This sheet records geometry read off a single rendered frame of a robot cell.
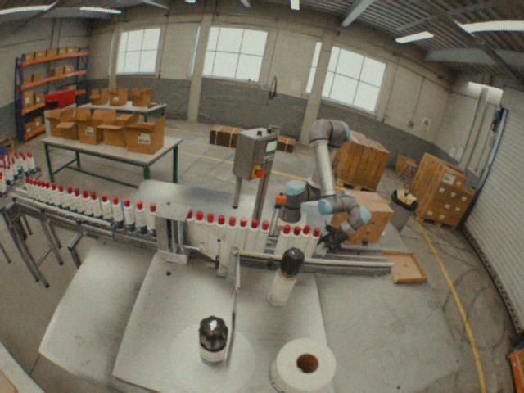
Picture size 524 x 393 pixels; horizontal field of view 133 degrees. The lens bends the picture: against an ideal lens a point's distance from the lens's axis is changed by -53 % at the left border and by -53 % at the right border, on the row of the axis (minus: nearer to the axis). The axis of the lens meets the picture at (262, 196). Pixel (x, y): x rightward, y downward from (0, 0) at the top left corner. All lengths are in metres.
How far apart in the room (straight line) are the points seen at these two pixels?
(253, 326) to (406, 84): 6.65
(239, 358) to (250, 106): 6.04
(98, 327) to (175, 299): 0.39
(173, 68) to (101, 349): 6.83
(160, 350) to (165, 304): 0.22
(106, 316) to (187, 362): 0.42
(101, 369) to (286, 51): 6.38
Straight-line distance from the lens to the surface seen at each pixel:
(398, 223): 3.52
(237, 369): 0.89
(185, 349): 0.91
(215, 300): 1.03
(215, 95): 6.64
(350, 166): 4.38
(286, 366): 0.78
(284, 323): 1.02
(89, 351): 1.06
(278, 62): 6.27
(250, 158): 0.95
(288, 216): 1.42
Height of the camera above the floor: 1.74
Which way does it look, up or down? 30 degrees down
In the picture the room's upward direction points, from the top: 12 degrees clockwise
